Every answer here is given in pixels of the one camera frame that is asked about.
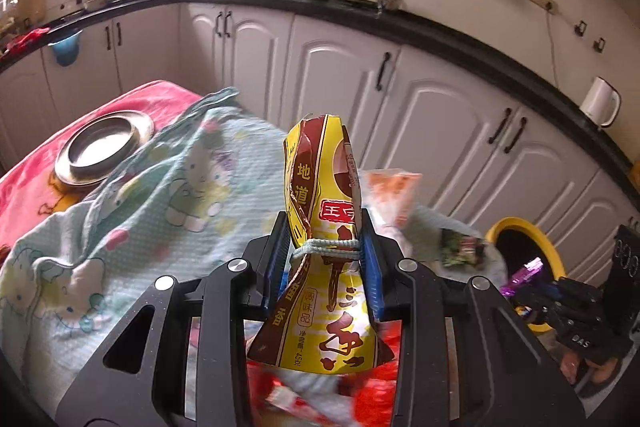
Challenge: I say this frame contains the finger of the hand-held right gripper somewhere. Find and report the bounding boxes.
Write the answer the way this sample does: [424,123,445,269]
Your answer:
[529,278,569,306]
[513,303,559,326]

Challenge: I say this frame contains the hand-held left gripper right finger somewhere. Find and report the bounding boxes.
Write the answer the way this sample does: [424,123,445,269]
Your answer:
[357,207,586,427]

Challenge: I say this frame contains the green dark snack wrapper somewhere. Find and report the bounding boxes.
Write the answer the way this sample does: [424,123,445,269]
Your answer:
[440,229,486,269]

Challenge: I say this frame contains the round metal plate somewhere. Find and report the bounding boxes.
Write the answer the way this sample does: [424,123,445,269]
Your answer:
[54,111,155,186]

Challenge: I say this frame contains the yellow brown snack packet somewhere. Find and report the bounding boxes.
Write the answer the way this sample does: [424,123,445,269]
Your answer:
[246,112,396,375]

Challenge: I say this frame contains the black kitchen countertop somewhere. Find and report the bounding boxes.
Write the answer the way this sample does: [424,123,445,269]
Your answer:
[0,0,640,188]

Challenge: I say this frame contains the blue plastic basin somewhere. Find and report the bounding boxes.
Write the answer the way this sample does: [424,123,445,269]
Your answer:
[50,32,82,68]

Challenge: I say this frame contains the red cloth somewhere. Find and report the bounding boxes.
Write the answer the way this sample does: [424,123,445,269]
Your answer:
[7,29,51,54]

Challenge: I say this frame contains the red white snack wrapper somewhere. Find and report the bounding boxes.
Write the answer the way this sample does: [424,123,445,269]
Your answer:
[247,327,401,427]

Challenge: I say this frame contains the white base cabinets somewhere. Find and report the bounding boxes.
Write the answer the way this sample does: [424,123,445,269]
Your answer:
[0,2,640,280]

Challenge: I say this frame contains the person's right hand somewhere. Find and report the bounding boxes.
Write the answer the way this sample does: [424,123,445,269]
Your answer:
[560,349,623,400]

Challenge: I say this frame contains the yellow rimmed bin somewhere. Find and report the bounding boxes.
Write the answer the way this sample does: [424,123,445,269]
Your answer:
[482,217,568,334]

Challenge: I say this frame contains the cartoon cat printed blanket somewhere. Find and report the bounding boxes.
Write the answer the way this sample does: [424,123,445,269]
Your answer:
[0,87,506,418]

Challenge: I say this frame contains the white kettle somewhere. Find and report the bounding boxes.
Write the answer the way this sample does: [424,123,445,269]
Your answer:
[580,77,622,128]

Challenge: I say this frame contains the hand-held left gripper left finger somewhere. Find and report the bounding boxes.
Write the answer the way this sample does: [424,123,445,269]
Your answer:
[55,209,292,427]

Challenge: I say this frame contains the white power cable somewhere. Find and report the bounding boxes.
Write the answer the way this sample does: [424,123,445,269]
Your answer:
[545,9,562,88]

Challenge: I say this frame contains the white orange plastic bag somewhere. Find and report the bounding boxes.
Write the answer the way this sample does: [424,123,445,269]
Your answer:
[362,169,423,239]

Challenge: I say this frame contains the red blanket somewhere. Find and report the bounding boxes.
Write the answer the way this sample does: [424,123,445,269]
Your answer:
[0,80,203,220]

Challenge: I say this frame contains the purple wrapper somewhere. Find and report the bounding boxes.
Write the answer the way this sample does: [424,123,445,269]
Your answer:
[502,257,546,298]

